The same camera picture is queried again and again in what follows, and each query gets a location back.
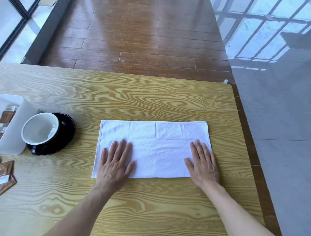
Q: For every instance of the person's left hand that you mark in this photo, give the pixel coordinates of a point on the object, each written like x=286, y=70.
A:
x=113, y=171

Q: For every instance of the person's right hand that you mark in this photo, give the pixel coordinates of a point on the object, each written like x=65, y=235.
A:
x=204, y=171

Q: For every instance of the person's left middle finger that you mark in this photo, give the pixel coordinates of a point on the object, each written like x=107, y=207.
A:
x=121, y=149

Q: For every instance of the person's left thumb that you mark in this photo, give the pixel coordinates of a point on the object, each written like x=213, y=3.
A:
x=130, y=168

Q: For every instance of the person's right thumb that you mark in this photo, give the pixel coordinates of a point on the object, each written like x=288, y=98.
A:
x=189, y=165

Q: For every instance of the person's left little finger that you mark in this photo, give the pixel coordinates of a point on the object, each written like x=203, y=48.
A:
x=104, y=156

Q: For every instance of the person's right middle finger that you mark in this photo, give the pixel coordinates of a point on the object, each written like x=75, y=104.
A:
x=200, y=149

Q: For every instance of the person's right little finger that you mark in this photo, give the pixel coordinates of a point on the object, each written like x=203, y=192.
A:
x=213, y=159

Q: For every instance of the white towel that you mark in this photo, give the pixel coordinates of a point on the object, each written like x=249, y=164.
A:
x=158, y=148

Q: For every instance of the person's left forearm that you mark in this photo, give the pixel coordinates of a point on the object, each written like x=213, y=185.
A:
x=80, y=211

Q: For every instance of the person's right forearm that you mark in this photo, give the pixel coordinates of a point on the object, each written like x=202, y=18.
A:
x=233, y=211

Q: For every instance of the black saucer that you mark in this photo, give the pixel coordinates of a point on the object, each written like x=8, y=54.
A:
x=66, y=130

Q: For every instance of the black cup with white inside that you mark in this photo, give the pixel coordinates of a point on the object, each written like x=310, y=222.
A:
x=38, y=128

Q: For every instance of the white plastic bin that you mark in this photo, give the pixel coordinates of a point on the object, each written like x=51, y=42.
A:
x=17, y=109

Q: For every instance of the brown packet with white label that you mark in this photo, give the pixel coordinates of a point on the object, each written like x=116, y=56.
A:
x=6, y=181

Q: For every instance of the brown packets in bin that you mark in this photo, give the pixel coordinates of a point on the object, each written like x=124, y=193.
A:
x=7, y=115

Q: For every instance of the dark window frame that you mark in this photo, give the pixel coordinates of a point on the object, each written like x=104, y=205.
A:
x=46, y=36

